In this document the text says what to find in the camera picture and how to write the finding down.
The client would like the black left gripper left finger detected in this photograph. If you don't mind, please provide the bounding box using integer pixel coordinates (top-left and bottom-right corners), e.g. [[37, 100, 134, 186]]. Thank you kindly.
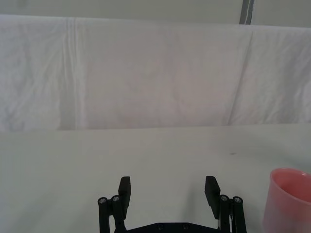
[[97, 176, 132, 233]]

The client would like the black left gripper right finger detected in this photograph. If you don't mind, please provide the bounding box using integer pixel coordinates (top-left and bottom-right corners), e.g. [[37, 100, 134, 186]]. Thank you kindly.
[[205, 175, 247, 233]]

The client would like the white table cloth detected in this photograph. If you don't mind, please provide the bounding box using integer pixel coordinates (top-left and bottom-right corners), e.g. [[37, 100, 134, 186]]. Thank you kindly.
[[0, 125, 311, 233]]

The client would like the pink plastic cup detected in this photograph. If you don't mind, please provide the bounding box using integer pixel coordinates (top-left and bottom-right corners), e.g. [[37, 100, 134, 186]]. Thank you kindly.
[[262, 167, 311, 233]]

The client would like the white curtain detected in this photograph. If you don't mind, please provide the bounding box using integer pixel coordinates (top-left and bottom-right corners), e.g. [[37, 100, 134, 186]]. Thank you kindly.
[[0, 0, 311, 133]]

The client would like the grey striped post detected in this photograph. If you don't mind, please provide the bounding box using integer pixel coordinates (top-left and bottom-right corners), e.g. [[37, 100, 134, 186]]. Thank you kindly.
[[239, 0, 254, 25]]

